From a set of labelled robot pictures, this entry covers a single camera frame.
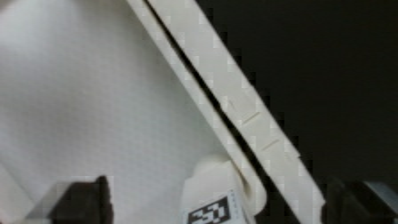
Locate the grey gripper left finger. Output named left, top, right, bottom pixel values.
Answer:
left=23, top=175, right=114, bottom=224

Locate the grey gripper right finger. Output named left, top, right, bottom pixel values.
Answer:
left=325, top=178, right=398, bottom=224

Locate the white desk leg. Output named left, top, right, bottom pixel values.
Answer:
left=180, top=154, right=256, bottom=224

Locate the white desk tabletop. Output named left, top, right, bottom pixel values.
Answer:
left=0, top=0, right=270, bottom=224

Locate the white U-shaped obstacle frame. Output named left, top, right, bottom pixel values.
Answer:
left=148, top=0, right=325, bottom=224

